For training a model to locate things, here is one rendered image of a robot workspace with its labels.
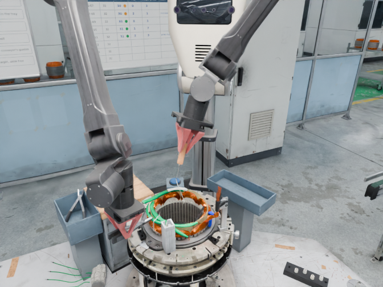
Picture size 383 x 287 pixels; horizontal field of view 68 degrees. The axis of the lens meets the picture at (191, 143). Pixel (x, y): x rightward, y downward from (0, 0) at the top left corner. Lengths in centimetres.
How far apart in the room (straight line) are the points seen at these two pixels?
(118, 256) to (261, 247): 58
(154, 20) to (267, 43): 113
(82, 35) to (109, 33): 222
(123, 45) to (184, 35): 186
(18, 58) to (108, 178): 234
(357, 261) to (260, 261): 141
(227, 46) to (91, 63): 31
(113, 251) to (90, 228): 16
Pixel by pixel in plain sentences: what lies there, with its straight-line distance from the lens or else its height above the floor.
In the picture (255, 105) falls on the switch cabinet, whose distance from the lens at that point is 319.
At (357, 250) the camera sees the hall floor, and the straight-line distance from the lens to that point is 265.
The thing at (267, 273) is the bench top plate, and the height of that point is 78.
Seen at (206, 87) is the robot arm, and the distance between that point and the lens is 65.
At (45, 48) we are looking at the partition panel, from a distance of 290.
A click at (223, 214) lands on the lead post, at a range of 83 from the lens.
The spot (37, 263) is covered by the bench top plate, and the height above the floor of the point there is 78.
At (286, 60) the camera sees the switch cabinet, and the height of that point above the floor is 116.
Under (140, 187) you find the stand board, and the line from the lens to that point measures 111.
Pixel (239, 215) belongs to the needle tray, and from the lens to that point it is 113.
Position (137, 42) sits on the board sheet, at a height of 137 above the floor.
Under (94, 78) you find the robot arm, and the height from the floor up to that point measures 155.
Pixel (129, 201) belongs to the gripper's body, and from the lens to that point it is 69.
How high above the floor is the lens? 169
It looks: 26 degrees down
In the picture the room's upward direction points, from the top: straight up
